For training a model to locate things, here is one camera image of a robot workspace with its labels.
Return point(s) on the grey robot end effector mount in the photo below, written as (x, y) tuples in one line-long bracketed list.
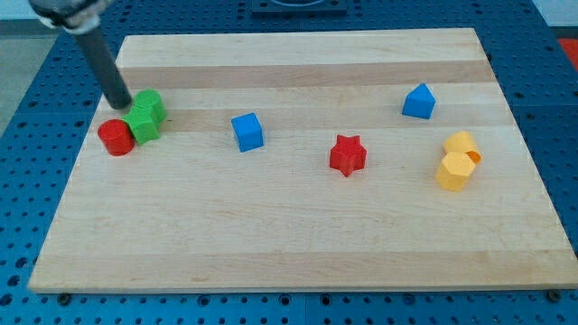
[(74, 16)]

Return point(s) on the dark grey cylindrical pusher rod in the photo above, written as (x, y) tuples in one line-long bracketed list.
[(94, 47)]

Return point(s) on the green star block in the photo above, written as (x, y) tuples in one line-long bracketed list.
[(144, 123)]

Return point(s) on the red star block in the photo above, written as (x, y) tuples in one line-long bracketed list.
[(348, 154)]

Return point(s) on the green cylinder block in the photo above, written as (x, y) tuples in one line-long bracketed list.
[(151, 100)]

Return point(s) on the red cylinder block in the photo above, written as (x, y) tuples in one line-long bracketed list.
[(116, 137)]

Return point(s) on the blue cube block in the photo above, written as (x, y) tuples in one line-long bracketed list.
[(248, 132)]

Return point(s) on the light wooden board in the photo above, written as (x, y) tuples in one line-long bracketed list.
[(190, 213)]

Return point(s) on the blue pentagon block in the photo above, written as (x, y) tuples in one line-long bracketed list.
[(419, 102)]

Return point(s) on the yellow hexagon block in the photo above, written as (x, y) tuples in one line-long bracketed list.
[(454, 171)]

